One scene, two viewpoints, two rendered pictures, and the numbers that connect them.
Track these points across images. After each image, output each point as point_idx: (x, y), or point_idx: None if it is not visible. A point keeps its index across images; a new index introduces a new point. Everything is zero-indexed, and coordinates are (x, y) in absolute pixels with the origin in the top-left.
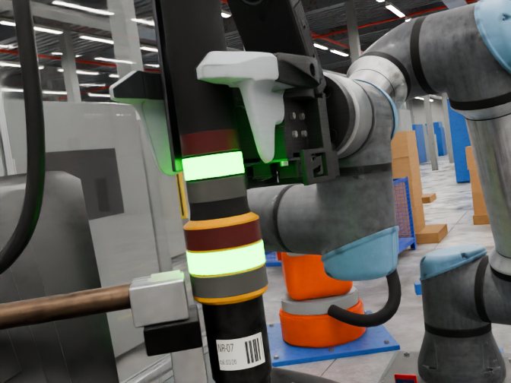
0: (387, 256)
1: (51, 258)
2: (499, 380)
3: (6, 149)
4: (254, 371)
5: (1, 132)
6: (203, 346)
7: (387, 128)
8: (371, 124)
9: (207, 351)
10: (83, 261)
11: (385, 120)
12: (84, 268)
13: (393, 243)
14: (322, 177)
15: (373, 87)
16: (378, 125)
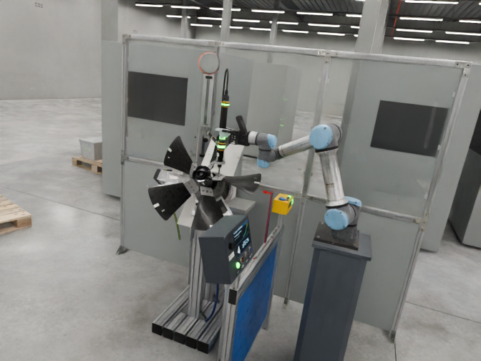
0: (258, 163)
1: (227, 142)
2: (336, 238)
3: (317, 124)
4: (217, 156)
5: (317, 120)
6: (378, 212)
7: (263, 143)
8: (254, 141)
9: (377, 214)
10: (228, 143)
11: (262, 142)
12: (227, 144)
13: (260, 162)
14: (232, 143)
15: (265, 136)
16: (258, 142)
